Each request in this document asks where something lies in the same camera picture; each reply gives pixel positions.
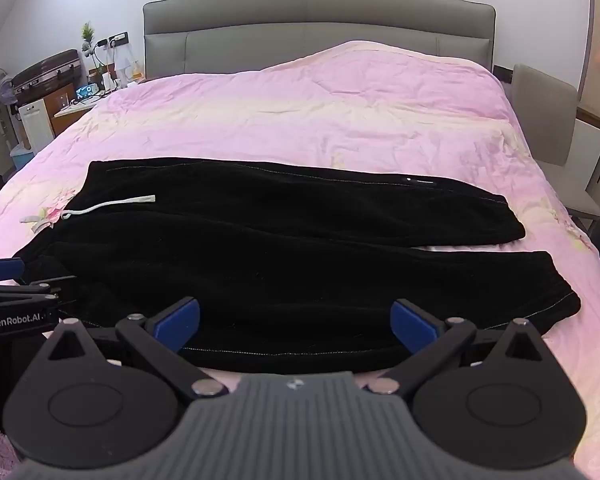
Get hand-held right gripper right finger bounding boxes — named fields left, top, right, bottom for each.
left=367, top=299, right=549, bottom=401

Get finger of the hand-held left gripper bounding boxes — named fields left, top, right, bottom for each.
left=0, top=257, right=26, bottom=284
left=10, top=274, right=79, bottom=306

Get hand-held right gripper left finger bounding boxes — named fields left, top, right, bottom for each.
left=42, top=296, right=229, bottom=401

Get black pants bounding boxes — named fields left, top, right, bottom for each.
left=17, top=159, right=582, bottom=375

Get blue bin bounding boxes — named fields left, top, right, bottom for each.
left=10, top=144, right=34, bottom=172

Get white box appliance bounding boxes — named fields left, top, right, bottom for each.
left=17, top=99, right=56, bottom=152

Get wooden nightstand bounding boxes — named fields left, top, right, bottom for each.
left=54, top=94, right=107, bottom=122

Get dark brown suitcase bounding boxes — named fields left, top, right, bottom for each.
left=11, top=49, right=83, bottom=95

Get pink blanket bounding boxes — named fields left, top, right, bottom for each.
left=0, top=40, right=600, bottom=480

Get grey chair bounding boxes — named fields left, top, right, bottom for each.
left=511, top=64, right=600, bottom=221

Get white desk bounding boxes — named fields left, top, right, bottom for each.
left=574, top=104, right=600, bottom=202

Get black power strip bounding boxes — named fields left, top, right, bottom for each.
left=96, top=32, right=130, bottom=50

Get grey bed headboard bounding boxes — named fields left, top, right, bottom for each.
left=142, top=0, right=497, bottom=81

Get white door frame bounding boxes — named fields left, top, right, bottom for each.
left=576, top=0, right=597, bottom=92

